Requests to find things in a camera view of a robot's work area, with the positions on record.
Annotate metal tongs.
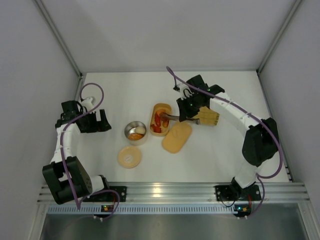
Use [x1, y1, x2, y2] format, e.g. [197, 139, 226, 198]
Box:
[160, 112, 201, 125]

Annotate brown roasted potato piece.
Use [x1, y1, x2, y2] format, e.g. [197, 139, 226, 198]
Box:
[162, 120, 170, 128]

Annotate orange fried dumpling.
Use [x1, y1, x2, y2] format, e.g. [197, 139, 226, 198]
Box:
[156, 109, 166, 115]

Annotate tan oblong box lid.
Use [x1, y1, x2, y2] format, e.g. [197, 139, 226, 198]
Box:
[162, 121, 192, 154]

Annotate red sausage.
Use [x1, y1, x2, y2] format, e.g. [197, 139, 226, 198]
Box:
[154, 113, 161, 127]

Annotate red chicken wing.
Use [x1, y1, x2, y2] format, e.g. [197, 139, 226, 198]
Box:
[151, 124, 162, 133]

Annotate sesame bread bun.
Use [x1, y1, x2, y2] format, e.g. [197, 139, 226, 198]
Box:
[127, 133, 144, 141]

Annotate white egg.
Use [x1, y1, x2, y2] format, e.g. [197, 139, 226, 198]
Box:
[134, 126, 146, 136]

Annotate round tan bowl lid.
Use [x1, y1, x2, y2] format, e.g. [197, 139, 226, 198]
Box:
[117, 145, 142, 169]

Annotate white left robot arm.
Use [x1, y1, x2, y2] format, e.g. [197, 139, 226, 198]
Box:
[42, 97, 112, 205]

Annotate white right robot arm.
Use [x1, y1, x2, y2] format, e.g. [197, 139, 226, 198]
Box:
[173, 75, 279, 201]

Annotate tan oblong lunch box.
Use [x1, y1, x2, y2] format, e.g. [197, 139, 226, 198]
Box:
[149, 103, 172, 137]

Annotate woven bamboo tray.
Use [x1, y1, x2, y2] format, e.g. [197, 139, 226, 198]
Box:
[194, 106, 220, 126]

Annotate round steel bowl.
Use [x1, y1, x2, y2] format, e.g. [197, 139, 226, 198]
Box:
[124, 121, 148, 146]

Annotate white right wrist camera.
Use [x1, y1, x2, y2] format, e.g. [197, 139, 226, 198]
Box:
[173, 83, 193, 100]

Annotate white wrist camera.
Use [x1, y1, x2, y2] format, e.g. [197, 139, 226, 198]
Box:
[173, 83, 193, 100]
[80, 96, 96, 112]

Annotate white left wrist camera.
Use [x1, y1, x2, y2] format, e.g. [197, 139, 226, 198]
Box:
[80, 96, 96, 112]

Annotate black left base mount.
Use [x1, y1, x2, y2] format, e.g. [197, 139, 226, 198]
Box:
[90, 185, 127, 203]

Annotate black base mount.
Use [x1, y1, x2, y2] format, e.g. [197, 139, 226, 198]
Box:
[214, 184, 262, 202]
[90, 185, 127, 203]

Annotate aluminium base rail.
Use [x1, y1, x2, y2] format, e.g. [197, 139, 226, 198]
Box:
[37, 181, 311, 202]

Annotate slotted grey cable duct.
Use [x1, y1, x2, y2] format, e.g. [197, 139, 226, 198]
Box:
[47, 204, 249, 215]

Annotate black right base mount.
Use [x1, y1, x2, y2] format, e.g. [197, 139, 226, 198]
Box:
[214, 184, 262, 202]

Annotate left aluminium frame post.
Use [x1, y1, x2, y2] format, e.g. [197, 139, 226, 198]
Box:
[32, 0, 84, 77]

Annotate aluminium frame post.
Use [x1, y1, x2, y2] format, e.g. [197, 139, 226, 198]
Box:
[256, 0, 305, 77]
[32, 0, 84, 77]

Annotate right aluminium frame post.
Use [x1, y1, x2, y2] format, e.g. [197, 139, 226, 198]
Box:
[256, 0, 305, 77]

